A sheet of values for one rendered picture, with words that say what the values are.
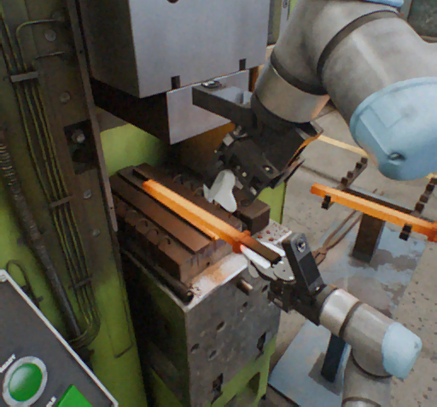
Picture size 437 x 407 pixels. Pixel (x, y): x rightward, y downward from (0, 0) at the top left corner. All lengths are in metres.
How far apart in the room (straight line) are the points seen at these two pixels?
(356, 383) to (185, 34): 0.64
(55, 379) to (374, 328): 0.49
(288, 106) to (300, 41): 0.06
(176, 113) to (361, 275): 0.83
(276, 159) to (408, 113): 0.19
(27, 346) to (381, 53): 0.53
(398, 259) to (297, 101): 1.04
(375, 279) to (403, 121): 1.02
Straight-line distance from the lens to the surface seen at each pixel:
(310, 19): 0.34
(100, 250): 0.87
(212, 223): 0.86
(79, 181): 0.76
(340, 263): 1.27
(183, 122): 0.65
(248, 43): 0.73
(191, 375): 1.03
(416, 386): 1.97
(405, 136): 0.26
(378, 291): 1.23
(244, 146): 0.43
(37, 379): 0.59
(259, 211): 0.97
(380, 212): 1.06
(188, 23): 0.62
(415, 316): 2.21
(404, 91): 0.27
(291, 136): 0.40
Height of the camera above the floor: 1.56
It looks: 32 degrees down
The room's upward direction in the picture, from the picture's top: straight up
